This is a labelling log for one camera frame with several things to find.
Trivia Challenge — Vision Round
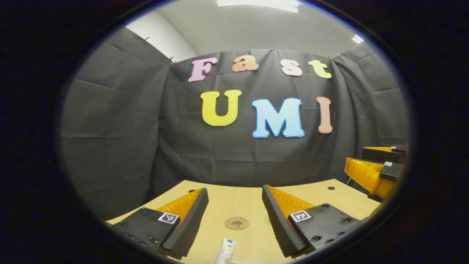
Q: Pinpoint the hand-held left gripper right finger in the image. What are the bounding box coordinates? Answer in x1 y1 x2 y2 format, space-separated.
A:
262 185 367 259

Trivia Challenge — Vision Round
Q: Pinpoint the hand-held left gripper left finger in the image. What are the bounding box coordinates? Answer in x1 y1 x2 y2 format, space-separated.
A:
106 188 209 261

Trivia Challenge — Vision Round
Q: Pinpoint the round wooden coaster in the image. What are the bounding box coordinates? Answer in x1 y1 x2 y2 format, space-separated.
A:
225 216 250 230

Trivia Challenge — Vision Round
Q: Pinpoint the white toothpaste tube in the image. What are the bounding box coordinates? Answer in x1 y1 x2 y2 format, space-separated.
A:
215 238 237 264

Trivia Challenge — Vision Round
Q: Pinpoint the light wooden desktop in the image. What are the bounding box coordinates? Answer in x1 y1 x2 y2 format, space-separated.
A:
106 179 383 264

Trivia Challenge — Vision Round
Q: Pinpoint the black backdrop cloth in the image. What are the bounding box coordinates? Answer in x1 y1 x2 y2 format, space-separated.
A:
60 26 409 220

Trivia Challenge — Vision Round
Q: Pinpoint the long ceiling light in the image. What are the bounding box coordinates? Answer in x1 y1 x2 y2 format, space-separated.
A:
217 0 302 14

